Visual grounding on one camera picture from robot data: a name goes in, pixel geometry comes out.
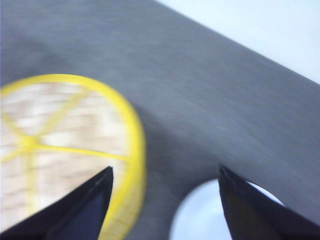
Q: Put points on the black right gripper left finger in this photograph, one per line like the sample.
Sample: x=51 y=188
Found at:
x=77 y=216

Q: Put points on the white plate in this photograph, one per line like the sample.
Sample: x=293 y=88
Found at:
x=200 y=216

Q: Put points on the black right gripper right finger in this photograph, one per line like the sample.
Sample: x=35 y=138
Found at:
x=251 y=215

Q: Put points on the woven bamboo steamer lid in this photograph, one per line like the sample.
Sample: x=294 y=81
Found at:
x=57 y=131

